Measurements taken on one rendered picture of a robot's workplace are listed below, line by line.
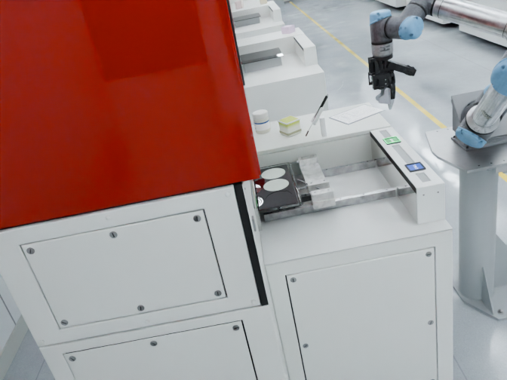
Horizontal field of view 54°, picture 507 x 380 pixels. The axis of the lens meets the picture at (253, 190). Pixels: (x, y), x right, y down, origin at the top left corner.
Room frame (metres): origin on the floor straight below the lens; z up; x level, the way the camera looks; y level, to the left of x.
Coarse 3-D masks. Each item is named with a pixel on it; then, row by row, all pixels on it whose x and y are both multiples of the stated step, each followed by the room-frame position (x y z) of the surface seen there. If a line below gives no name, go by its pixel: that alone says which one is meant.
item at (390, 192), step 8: (368, 192) 1.61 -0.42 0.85; (376, 192) 1.60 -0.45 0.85; (384, 192) 1.59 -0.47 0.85; (392, 192) 1.59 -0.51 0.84; (336, 200) 1.60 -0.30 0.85; (344, 200) 1.60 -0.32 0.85; (352, 200) 1.60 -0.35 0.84; (360, 200) 1.60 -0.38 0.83; (368, 200) 1.60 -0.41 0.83; (288, 208) 1.62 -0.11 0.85; (296, 208) 1.61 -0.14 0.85; (304, 208) 1.60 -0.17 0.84; (312, 208) 1.60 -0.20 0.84; (320, 208) 1.60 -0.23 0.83; (328, 208) 1.60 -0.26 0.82; (264, 216) 1.61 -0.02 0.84; (272, 216) 1.61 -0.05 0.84; (280, 216) 1.61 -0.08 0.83; (288, 216) 1.61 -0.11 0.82
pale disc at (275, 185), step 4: (272, 180) 1.78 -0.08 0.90; (276, 180) 1.77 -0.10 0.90; (280, 180) 1.77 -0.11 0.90; (284, 180) 1.76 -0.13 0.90; (268, 184) 1.75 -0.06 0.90; (272, 184) 1.75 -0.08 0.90; (276, 184) 1.74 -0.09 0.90; (280, 184) 1.73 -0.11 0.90; (284, 184) 1.72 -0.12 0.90; (268, 188) 1.72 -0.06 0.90; (272, 188) 1.71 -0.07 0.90; (276, 188) 1.70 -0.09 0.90; (280, 188) 1.69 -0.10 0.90
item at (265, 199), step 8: (288, 176) 1.78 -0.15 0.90; (256, 184) 1.78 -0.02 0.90; (264, 184) 1.76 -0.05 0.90; (288, 184) 1.72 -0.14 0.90; (256, 192) 1.71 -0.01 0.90; (264, 192) 1.69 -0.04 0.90; (272, 192) 1.68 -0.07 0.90; (280, 192) 1.67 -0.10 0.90; (288, 192) 1.65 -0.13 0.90; (264, 200) 1.63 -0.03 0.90; (272, 200) 1.62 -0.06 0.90; (280, 200) 1.61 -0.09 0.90; (288, 200) 1.59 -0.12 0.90; (296, 200) 1.58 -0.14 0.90; (264, 208) 1.57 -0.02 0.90
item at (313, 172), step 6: (300, 168) 1.88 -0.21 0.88; (306, 168) 1.87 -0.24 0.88; (312, 168) 1.85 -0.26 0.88; (318, 168) 1.84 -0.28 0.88; (306, 174) 1.81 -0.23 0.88; (312, 174) 1.80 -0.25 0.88; (318, 174) 1.79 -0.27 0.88; (306, 180) 1.76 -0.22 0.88; (312, 180) 1.75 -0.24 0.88; (330, 198) 1.57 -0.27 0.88; (312, 204) 1.59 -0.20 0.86; (318, 204) 1.57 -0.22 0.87; (324, 204) 1.57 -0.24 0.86; (330, 204) 1.57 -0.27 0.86
